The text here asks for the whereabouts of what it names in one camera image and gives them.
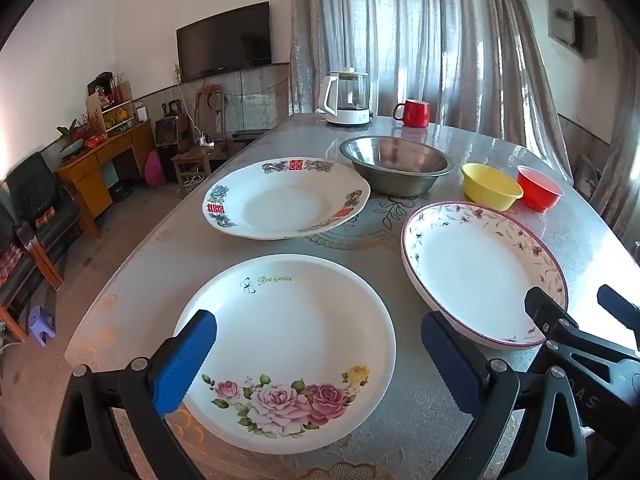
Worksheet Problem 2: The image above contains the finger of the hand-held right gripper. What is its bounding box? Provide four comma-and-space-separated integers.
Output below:
597, 284, 640, 352
524, 287, 582, 344

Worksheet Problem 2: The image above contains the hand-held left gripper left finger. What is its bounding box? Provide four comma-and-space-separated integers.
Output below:
49, 309, 218, 480

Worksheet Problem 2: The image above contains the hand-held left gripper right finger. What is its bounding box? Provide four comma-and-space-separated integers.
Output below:
421, 311, 590, 480

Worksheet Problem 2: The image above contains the oval plate with floral rim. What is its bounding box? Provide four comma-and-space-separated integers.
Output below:
400, 201, 569, 349

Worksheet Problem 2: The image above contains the white plate with pink roses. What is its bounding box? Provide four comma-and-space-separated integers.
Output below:
173, 254, 397, 456

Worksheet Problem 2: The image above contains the red plastic bowl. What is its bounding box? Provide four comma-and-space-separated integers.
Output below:
516, 165, 565, 213

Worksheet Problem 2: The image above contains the yellow plastic bowl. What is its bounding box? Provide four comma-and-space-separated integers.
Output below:
460, 162, 524, 212

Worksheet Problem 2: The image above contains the white plate with red characters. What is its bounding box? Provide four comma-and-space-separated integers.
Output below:
202, 157, 371, 241

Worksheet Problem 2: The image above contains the stainless steel basin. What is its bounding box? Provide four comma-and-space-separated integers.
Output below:
339, 135, 455, 198

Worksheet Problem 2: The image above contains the purple plastic stool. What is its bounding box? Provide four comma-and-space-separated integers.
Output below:
27, 305, 56, 346

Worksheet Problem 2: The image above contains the grey side curtain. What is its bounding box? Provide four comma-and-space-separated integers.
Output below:
590, 20, 640, 241

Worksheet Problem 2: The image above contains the pink bag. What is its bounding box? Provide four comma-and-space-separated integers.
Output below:
144, 150, 163, 186

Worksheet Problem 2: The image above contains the wooden desk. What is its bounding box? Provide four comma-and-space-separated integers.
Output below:
56, 120, 155, 238

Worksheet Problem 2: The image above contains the wooden chair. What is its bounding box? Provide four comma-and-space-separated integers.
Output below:
172, 83, 231, 183

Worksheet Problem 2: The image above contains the black armchair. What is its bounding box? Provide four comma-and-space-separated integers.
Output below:
5, 152, 83, 288

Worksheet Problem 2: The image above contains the small old television set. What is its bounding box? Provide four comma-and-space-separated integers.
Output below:
154, 115, 193, 161

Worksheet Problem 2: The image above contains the red mug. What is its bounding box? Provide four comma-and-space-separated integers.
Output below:
392, 99, 431, 128

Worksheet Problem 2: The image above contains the desk shelf with ornaments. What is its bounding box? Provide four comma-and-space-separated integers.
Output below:
85, 72, 138, 133

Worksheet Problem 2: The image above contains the white glass electric kettle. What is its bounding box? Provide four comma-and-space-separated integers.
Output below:
316, 67, 375, 127

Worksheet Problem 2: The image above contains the grey sheer curtain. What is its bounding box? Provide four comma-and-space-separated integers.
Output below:
289, 0, 573, 181

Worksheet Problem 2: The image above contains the flat screen television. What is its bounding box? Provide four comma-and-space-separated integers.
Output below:
176, 1, 272, 83

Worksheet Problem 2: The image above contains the wall electrical box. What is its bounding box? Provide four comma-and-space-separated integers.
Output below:
547, 0, 598, 61

